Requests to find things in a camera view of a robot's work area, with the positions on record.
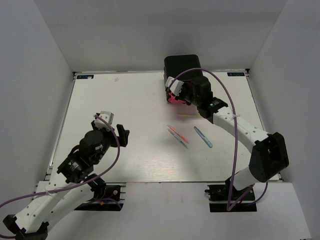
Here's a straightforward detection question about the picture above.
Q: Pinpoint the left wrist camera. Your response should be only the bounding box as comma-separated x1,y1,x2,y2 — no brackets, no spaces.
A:
94,111,114,132

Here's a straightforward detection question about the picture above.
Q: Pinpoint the red clear pen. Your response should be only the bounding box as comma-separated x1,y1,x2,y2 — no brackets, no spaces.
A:
168,125,189,144

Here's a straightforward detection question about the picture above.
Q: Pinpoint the yellow pen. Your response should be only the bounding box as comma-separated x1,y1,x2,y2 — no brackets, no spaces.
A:
178,114,201,118

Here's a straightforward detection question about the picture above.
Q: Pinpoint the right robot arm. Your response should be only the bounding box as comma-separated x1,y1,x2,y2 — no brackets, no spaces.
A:
171,76,289,200

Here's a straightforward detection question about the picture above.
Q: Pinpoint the pink drawer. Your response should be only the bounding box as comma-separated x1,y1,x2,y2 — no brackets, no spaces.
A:
166,92,187,105

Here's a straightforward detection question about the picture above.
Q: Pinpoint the corner label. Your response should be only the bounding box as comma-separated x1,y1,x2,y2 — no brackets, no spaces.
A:
227,72,246,77
76,74,94,80

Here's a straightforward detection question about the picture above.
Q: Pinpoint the right corner label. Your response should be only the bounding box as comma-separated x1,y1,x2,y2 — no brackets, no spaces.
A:
227,72,246,77

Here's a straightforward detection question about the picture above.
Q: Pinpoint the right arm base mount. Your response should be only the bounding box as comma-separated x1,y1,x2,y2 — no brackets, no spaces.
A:
202,183,258,214

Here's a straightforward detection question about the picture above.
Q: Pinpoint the light blue pen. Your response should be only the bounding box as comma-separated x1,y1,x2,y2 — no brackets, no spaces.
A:
193,126,213,148

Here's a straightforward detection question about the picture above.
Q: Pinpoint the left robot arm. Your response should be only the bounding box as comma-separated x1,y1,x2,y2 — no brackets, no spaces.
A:
3,116,130,240

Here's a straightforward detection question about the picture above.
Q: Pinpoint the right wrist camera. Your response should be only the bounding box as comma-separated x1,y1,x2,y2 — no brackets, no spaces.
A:
165,76,184,96

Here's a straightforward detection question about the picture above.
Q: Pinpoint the left corner label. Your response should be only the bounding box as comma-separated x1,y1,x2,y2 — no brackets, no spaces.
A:
76,74,94,80

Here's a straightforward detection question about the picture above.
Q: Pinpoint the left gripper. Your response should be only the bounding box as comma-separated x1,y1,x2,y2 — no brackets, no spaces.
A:
92,120,130,165

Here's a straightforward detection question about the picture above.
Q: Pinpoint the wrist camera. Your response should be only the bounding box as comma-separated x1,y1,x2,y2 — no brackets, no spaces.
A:
165,76,184,96
94,111,114,132

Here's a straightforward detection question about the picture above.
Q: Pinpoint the blue clear pen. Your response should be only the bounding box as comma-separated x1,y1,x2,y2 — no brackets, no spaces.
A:
167,125,189,149

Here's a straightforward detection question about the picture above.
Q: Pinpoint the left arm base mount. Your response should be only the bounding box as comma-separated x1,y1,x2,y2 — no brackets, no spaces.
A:
74,183,127,212

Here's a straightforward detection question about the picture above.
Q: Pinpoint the black drawer cabinet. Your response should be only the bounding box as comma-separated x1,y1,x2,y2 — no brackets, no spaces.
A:
163,54,203,84

